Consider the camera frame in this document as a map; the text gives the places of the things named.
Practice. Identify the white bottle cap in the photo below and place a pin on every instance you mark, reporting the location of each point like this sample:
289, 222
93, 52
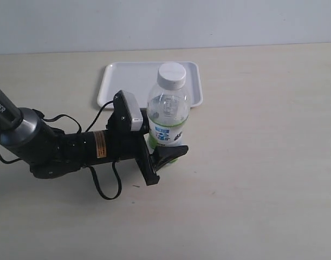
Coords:
171, 76

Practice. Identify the clear plastic drink bottle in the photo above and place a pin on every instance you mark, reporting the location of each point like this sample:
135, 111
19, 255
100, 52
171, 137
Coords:
167, 111

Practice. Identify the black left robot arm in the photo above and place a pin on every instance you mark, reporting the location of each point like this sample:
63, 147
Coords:
52, 153

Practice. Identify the white plastic tray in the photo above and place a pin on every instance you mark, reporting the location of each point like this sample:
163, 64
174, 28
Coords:
138, 78

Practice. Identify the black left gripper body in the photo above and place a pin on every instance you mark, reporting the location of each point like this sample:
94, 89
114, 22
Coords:
123, 145

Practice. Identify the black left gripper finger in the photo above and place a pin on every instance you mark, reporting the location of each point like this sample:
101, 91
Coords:
162, 155

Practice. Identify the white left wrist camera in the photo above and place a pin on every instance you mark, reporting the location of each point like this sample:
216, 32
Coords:
127, 112

